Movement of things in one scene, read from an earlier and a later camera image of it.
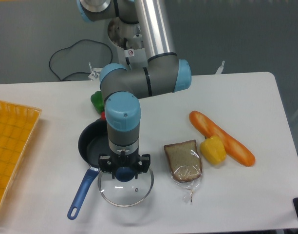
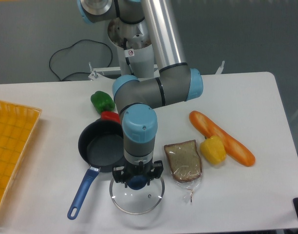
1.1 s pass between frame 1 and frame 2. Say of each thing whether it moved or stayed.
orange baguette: stayed
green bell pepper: stayed
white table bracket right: stayed
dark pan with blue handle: stayed
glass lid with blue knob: moved
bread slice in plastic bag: stayed
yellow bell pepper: stayed
